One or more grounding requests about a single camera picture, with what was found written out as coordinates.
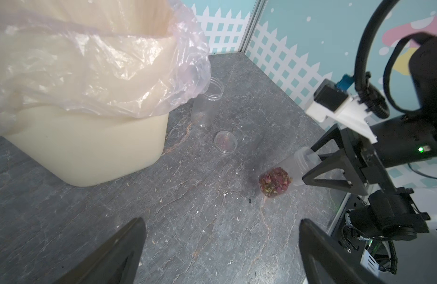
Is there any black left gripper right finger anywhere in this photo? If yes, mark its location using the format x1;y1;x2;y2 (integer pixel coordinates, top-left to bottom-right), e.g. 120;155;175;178
299;219;382;284

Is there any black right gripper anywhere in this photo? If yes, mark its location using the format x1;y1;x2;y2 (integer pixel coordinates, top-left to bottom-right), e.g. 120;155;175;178
302;117;437;196

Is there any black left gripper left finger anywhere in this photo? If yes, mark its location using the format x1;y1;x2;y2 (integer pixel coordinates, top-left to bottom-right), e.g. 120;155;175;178
55;217;147;284

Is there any clear tea jar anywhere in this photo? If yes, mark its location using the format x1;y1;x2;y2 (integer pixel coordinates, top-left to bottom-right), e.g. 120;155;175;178
191;77;224;127
259;147;321;197

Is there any clear jar lid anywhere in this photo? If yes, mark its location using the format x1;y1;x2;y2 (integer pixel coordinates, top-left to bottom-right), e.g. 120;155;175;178
214;131;238;154

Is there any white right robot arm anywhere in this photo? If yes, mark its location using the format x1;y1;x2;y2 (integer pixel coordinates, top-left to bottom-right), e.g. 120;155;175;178
302;32;437;274

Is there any cream plastic trash bin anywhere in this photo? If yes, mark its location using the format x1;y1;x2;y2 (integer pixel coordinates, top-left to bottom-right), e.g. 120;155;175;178
0;0;176;188

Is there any clear plastic bin liner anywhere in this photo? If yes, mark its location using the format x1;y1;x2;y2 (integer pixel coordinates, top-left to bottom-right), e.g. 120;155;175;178
0;1;211;136

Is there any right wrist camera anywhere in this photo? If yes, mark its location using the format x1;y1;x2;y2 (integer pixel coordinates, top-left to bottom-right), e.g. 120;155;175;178
305;79;377;144

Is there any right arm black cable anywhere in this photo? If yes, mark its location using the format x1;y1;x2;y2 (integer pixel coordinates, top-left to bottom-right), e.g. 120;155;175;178
353;0;404;120

